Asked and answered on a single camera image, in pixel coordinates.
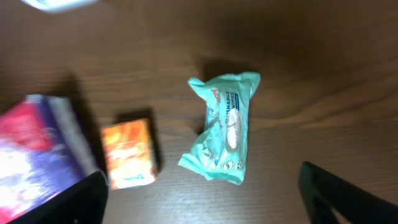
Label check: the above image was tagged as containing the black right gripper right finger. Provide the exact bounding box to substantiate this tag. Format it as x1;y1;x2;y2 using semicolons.
298;161;397;224

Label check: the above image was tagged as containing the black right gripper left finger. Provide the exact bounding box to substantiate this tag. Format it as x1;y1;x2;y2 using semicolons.
10;171;109;224

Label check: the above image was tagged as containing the red purple snack bag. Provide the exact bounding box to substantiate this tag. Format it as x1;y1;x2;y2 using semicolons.
1;95;109;223

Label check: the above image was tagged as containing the small orange box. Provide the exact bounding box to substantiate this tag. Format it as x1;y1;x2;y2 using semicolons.
101;118;158;190

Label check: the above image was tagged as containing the mint green wipes pack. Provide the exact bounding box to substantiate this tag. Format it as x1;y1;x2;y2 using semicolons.
178;72;261;185

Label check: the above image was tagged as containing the white barcode scanner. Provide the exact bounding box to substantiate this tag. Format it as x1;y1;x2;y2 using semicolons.
21;0;98;13

